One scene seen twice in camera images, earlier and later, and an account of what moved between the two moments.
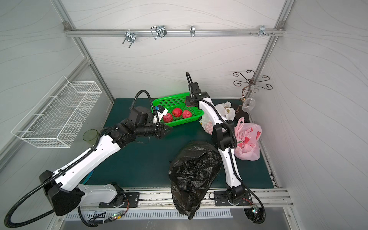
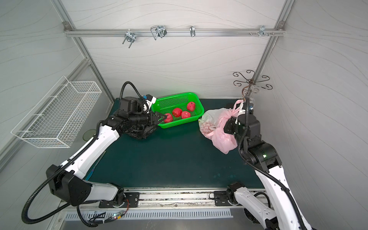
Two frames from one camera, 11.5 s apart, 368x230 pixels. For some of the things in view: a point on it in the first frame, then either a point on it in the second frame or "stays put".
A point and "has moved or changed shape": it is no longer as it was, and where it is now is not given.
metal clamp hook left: [129, 36] stays put
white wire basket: [57, 119] stays put
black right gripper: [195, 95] -> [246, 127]
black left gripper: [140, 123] -> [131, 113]
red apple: [186, 114] stays put
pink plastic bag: [248, 135] has moved or changed shape
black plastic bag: [193, 167] has moved or changed shape
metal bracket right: [262, 31] stays put
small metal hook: [192, 31] stays put
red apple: [167, 118] stays put
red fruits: [177, 112] stays put
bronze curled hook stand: [252, 82] stays put
